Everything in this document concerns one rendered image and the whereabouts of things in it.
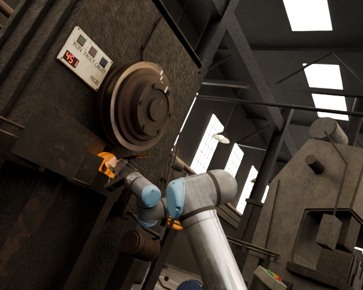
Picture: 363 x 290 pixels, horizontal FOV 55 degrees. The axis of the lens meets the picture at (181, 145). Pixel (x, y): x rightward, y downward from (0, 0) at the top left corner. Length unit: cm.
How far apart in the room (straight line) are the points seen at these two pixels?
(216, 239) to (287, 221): 317
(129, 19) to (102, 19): 19
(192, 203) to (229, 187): 14
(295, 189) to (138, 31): 286
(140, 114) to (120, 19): 52
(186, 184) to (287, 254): 309
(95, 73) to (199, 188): 94
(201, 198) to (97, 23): 110
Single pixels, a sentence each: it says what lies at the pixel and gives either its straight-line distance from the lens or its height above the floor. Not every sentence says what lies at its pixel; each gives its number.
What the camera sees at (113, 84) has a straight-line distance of 173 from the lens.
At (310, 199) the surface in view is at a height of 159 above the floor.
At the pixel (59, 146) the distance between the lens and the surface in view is 112.
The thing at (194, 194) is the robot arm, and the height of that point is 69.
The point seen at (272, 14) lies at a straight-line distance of 1103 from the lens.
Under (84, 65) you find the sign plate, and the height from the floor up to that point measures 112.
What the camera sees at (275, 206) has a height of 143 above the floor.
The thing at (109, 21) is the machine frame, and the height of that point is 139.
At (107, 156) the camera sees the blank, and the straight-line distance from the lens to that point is 176.
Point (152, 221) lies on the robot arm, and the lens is 163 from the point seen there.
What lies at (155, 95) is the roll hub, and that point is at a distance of 180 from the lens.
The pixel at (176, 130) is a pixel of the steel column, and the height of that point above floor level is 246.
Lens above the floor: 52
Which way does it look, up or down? 16 degrees up
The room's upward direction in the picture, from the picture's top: 24 degrees clockwise
